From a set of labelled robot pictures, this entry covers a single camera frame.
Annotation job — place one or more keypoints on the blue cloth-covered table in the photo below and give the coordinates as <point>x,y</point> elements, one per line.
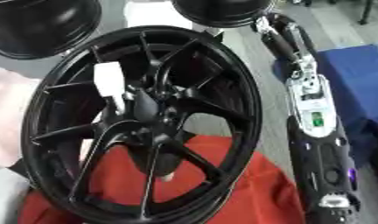
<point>355,81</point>

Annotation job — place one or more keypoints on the black spoked wheel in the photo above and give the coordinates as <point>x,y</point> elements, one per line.
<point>233,96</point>

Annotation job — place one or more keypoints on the black chair leg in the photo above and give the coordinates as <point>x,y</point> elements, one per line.
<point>367,11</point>

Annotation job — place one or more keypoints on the black round wheel rim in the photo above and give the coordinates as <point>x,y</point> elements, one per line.
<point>222,13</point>
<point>39,26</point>

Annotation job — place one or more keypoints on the silver and black right robot arm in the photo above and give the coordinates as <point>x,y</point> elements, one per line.
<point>322,163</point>

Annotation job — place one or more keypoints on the pale white sheet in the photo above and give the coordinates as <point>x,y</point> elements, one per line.
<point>11,116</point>

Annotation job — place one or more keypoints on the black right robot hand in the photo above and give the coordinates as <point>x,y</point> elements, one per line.
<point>281,43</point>

